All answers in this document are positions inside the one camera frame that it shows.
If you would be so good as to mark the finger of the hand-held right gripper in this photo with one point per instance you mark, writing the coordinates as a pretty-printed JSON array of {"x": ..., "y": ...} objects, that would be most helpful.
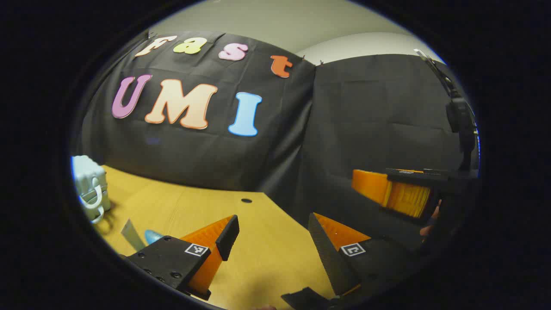
[{"x": 404, "y": 196}]

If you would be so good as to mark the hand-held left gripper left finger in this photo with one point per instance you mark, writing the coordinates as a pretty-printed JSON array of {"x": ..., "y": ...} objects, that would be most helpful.
[{"x": 227, "y": 237}]

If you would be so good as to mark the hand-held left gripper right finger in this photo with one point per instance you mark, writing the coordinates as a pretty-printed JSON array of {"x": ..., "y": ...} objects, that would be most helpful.
[{"x": 327, "y": 258}]

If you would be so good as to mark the white skin care tube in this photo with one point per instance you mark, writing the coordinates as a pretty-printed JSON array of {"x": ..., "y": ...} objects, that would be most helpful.
[{"x": 131, "y": 234}]

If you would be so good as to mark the light blue suitcase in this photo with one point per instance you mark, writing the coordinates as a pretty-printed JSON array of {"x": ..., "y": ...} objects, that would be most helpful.
[{"x": 88, "y": 176}]

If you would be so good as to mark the black backdrop cloth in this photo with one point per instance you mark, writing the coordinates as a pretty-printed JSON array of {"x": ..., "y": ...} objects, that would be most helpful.
[{"x": 193, "y": 163}]

